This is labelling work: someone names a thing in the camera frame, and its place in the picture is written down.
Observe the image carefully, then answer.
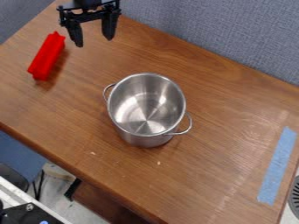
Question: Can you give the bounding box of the blue tape strip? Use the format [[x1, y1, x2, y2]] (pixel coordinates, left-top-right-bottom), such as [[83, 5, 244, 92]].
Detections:
[[257, 127, 298, 206]]

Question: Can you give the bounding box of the black device bottom left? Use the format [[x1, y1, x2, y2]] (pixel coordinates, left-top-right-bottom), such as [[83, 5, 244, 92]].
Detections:
[[0, 203, 65, 224]]

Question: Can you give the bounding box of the red rectangular block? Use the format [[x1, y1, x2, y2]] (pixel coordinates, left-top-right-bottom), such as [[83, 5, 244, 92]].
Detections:
[[27, 31, 66, 81]]

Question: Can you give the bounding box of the dark fan grille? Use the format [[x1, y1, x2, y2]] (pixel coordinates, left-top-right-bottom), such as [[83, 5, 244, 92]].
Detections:
[[289, 176, 299, 220]]

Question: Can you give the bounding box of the stainless steel pot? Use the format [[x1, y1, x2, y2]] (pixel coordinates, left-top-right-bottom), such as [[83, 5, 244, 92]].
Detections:
[[103, 73, 193, 148]]

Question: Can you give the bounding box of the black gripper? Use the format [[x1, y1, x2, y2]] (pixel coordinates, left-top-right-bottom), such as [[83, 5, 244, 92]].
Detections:
[[58, 0, 122, 47]]

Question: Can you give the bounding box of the black round chair base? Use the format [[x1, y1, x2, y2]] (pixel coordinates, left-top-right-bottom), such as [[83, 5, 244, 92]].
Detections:
[[0, 163, 30, 192]]

